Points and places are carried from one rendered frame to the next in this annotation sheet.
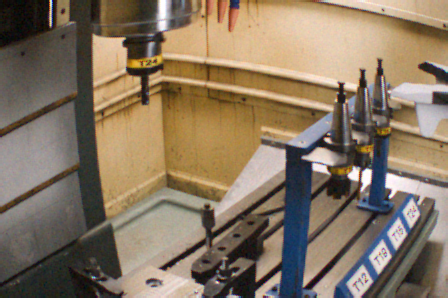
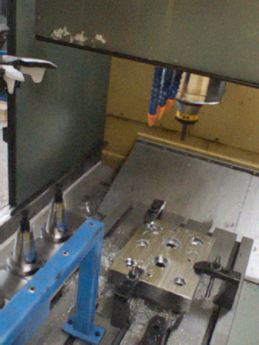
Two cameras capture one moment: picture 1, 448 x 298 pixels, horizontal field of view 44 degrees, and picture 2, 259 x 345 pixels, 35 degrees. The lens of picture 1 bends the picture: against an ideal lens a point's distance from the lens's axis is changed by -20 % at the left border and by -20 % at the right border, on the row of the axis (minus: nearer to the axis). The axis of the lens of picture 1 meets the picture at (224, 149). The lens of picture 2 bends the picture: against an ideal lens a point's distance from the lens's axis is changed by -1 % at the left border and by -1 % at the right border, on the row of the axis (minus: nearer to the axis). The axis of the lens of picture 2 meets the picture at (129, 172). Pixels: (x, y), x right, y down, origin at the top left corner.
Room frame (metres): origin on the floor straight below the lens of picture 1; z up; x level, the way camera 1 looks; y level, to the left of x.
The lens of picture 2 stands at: (1.72, -0.26, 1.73)
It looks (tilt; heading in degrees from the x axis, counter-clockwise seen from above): 28 degrees down; 164
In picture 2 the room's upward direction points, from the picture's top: 8 degrees clockwise
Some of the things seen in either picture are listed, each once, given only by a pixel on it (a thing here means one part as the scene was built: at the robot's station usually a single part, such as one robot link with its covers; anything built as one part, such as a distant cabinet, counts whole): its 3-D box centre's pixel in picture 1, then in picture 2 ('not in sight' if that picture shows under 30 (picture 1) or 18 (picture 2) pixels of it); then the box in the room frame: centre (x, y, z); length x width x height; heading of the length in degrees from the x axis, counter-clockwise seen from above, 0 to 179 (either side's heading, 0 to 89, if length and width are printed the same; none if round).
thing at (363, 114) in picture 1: (363, 103); (25, 244); (1.12, -0.26, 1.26); 0.04 x 0.04 x 0.07
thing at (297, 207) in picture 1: (295, 236); (87, 286); (1.02, -0.12, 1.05); 0.10 x 0.05 x 0.30; 55
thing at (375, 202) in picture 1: (380, 152); not in sight; (1.38, -0.37, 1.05); 0.10 x 0.05 x 0.30; 55
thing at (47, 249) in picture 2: (352, 136); (42, 249); (1.07, -0.23, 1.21); 0.07 x 0.05 x 0.01; 55
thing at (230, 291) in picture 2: (98, 288); (215, 278); (0.94, 0.25, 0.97); 0.13 x 0.03 x 0.15; 55
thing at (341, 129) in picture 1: (341, 119); (57, 214); (1.03, -0.20, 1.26); 0.04 x 0.04 x 0.07
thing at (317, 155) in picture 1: (327, 157); (70, 221); (0.98, -0.17, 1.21); 0.07 x 0.05 x 0.01; 55
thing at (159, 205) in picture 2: not in sight; (153, 217); (0.64, 0.15, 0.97); 0.13 x 0.03 x 0.15; 145
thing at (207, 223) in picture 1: (208, 231); not in sight; (1.20, 0.04, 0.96); 0.03 x 0.03 x 0.13
